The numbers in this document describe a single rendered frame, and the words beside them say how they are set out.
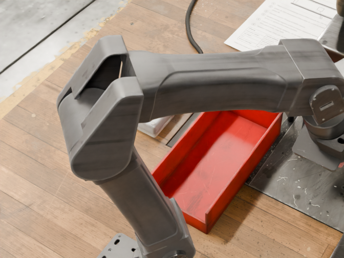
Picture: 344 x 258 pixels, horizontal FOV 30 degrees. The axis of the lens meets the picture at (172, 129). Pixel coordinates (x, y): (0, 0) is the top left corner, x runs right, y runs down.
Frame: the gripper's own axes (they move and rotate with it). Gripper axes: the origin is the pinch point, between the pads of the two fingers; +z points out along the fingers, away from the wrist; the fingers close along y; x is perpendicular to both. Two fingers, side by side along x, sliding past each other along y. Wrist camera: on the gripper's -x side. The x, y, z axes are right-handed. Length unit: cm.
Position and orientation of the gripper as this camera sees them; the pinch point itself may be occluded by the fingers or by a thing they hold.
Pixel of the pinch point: (334, 143)
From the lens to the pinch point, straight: 97.1
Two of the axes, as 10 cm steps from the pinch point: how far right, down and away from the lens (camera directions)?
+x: -8.3, -4.1, 3.8
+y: 4.8, -8.7, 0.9
